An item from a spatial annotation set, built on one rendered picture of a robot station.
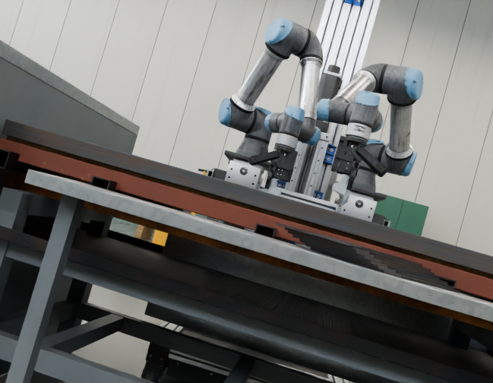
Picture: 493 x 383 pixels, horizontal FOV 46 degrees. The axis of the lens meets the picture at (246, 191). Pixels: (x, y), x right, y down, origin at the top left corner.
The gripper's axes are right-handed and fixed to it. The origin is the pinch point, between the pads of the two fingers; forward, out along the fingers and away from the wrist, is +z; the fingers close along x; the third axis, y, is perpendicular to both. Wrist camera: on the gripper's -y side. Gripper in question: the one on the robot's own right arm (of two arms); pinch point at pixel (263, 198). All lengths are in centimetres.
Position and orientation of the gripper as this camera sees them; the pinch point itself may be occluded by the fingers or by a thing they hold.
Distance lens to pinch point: 213.2
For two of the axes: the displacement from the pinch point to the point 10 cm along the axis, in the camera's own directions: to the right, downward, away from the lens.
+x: 1.3, 0.8, 9.9
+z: -2.8, 9.6, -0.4
